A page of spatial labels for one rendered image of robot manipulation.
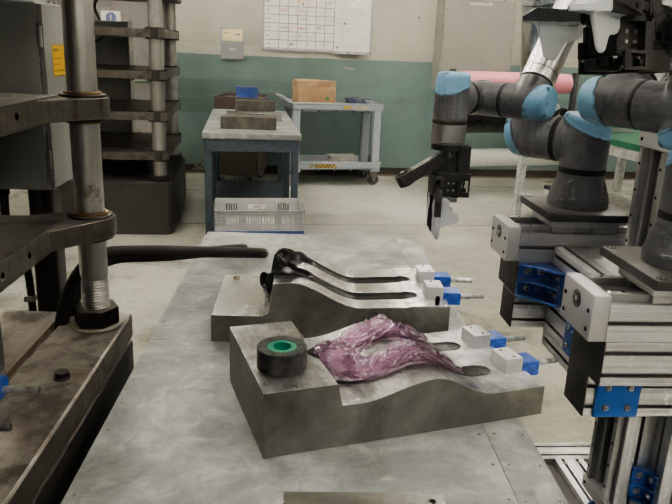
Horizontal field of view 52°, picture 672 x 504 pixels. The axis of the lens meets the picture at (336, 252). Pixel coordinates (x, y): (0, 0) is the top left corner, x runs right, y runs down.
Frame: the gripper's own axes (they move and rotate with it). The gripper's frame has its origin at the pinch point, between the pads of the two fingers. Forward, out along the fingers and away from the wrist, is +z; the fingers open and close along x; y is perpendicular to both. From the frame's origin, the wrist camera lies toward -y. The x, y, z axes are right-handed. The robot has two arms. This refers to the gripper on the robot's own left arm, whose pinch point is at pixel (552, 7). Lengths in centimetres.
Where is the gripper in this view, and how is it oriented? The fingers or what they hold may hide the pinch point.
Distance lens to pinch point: 88.0
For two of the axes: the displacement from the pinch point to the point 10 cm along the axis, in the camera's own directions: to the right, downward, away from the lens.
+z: -8.7, 1.1, -4.9
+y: 0.3, 9.8, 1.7
